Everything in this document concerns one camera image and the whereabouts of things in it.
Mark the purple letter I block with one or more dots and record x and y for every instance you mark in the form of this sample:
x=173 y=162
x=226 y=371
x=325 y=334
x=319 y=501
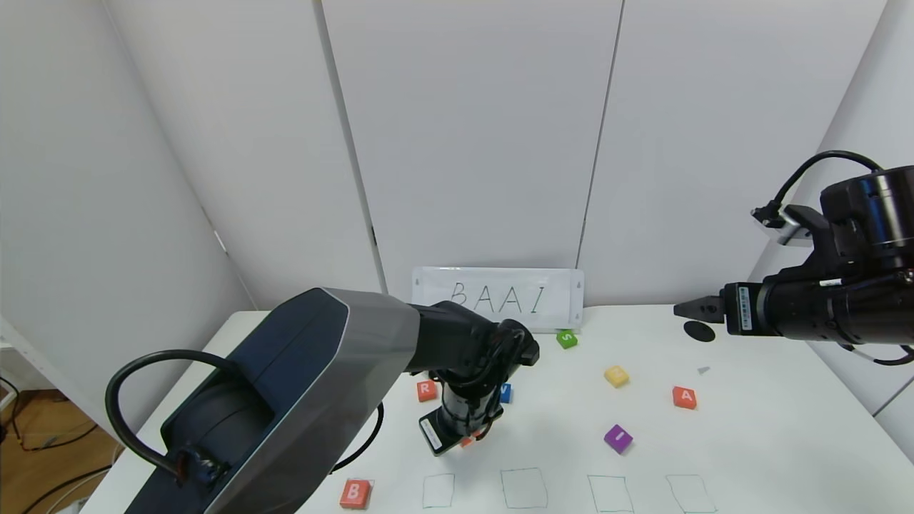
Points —
x=618 y=437

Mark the white shelf frame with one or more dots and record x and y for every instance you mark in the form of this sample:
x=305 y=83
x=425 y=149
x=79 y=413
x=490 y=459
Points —
x=21 y=343

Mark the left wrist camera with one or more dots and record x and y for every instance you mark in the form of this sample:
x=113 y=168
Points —
x=437 y=435

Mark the clear sign holder BAAI paper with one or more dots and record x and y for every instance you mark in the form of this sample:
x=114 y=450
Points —
x=514 y=285

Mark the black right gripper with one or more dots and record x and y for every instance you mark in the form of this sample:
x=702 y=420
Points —
x=741 y=308

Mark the grey panel hinge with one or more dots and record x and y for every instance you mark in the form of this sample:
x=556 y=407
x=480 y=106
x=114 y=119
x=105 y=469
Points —
x=221 y=241

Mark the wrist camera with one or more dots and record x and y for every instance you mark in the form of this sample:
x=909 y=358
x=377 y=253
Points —
x=792 y=223
x=437 y=435

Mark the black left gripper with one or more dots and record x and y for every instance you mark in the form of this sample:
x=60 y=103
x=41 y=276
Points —
x=436 y=435

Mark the blue letter W block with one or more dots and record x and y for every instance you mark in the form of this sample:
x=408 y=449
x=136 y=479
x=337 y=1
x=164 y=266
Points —
x=507 y=394

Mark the orange letter A block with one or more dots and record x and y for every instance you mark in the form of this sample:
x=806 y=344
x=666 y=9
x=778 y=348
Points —
x=685 y=397
x=473 y=439

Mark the orange letter R block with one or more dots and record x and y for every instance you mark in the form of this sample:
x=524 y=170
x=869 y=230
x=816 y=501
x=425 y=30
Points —
x=425 y=390

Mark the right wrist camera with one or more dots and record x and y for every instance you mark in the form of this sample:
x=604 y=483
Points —
x=792 y=223

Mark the yellow letter N block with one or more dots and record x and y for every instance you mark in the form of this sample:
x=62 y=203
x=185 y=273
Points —
x=617 y=375

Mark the orange letter B block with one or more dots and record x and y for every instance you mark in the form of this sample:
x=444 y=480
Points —
x=355 y=493

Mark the green letter S block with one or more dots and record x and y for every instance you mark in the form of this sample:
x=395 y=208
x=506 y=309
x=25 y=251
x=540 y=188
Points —
x=567 y=338

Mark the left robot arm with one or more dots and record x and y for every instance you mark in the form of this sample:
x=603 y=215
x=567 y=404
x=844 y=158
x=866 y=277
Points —
x=307 y=385

